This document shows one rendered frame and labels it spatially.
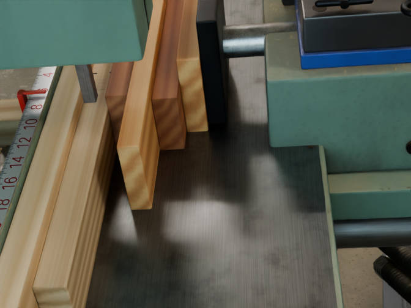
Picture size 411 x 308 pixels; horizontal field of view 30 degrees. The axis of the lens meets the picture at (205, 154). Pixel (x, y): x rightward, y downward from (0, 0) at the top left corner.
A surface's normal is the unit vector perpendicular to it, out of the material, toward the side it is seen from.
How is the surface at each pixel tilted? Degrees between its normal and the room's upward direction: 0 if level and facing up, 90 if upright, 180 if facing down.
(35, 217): 0
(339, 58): 90
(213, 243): 0
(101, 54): 90
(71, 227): 0
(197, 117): 90
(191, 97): 90
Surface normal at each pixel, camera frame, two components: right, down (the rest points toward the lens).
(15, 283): -0.10, -0.76
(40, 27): -0.04, 0.64
